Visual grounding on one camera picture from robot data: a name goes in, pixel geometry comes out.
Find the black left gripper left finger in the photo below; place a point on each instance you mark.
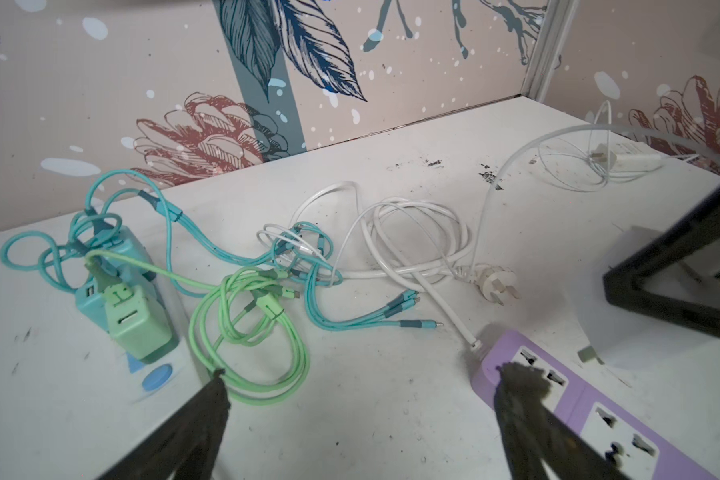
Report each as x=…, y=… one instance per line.
x=186, y=445

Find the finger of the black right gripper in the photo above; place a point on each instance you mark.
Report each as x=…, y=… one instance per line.
x=626, y=285

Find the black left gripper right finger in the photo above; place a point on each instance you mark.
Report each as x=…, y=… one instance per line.
x=535, y=441

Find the pale lilac charger adapter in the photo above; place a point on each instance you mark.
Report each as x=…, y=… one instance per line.
x=633, y=321

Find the white blue power strip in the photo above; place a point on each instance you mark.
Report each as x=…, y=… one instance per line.
x=174, y=376

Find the purple power strip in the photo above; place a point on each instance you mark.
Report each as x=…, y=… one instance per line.
x=619, y=437

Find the green plug adapter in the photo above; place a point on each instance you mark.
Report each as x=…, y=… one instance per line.
x=138, y=322

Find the teal plug adapter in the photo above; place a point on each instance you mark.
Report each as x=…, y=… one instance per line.
x=90, y=301

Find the white charger adapter with cable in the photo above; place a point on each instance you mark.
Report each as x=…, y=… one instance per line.
x=557, y=191

